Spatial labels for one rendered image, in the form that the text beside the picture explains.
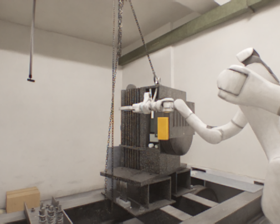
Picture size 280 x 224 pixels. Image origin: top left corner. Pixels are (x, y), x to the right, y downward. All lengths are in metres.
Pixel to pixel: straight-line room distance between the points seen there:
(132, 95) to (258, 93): 1.24
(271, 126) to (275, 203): 0.26
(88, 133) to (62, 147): 0.53
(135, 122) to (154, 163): 0.38
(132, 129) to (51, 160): 2.21
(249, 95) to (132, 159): 1.28
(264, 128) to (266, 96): 0.23
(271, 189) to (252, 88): 0.37
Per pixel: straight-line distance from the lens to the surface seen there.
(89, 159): 3.84
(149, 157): 1.60
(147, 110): 1.24
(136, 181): 1.41
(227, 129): 1.14
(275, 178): 0.80
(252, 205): 2.14
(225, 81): 0.66
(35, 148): 3.56
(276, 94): 0.62
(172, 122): 1.43
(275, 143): 0.83
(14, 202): 3.34
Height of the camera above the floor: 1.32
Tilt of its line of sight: 3 degrees up
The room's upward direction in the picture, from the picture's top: straight up
